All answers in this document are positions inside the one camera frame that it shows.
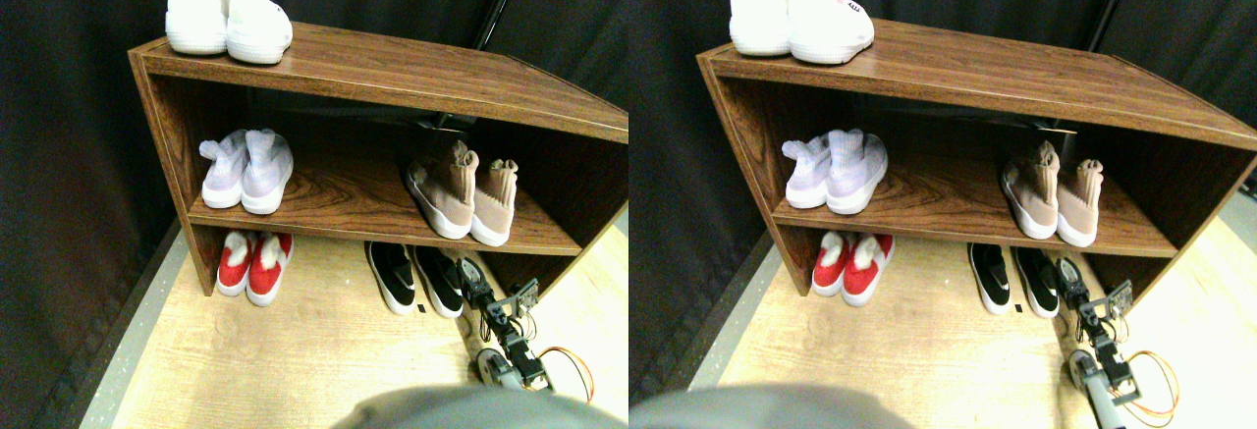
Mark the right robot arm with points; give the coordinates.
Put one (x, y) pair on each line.
(520, 355)
(1110, 380)

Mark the red shoe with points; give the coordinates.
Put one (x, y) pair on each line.
(234, 270)
(831, 270)
(866, 274)
(267, 274)

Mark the white shoe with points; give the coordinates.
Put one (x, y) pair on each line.
(756, 17)
(830, 22)
(194, 17)
(257, 22)

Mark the brown shoe rack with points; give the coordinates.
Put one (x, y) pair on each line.
(982, 71)
(393, 71)

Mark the curtain stand pole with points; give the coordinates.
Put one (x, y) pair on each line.
(499, 2)
(1110, 2)

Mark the beige shoe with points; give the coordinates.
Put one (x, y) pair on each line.
(1078, 208)
(494, 208)
(442, 198)
(1031, 198)

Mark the black shoe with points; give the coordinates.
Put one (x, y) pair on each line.
(990, 282)
(1038, 287)
(439, 287)
(393, 282)

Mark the lilac shoe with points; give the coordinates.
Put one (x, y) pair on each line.
(856, 179)
(224, 179)
(807, 179)
(267, 179)

